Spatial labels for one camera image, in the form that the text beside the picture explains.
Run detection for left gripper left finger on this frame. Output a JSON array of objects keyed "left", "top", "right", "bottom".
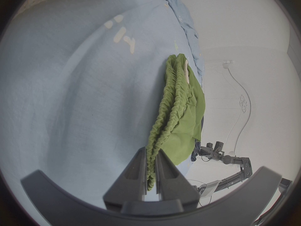
[{"left": 103, "top": 147, "right": 148, "bottom": 208}]

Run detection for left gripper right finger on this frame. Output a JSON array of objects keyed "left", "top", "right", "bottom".
[{"left": 155, "top": 148, "right": 201, "bottom": 207}]

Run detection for green shorts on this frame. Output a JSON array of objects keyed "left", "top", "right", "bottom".
[{"left": 146, "top": 53, "right": 206, "bottom": 192}]

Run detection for dark blue garment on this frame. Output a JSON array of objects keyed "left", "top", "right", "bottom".
[{"left": 190, "top": 117, "right": 204, "bottom": 162}]

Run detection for bed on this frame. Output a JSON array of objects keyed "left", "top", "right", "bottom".
[{"left": 0, "top": 0, "right": 297, "bottom": 211}]

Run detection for pale blue quilt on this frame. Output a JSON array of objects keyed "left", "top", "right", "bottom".
[{"left": 155, "top": 0, "right": 205, "bottom": 75}]

